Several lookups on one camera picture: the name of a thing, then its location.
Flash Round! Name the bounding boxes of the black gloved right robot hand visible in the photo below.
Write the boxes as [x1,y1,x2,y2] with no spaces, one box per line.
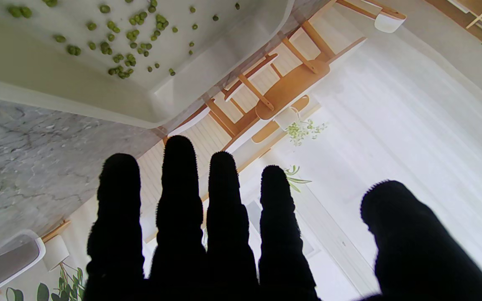
[83,135,482,301]

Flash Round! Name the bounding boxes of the scattered green beans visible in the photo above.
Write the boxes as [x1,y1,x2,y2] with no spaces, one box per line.
[7,0,241,80]

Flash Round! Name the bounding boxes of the cream baking tray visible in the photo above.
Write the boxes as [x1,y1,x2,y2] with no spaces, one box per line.
[0,0,296,129]

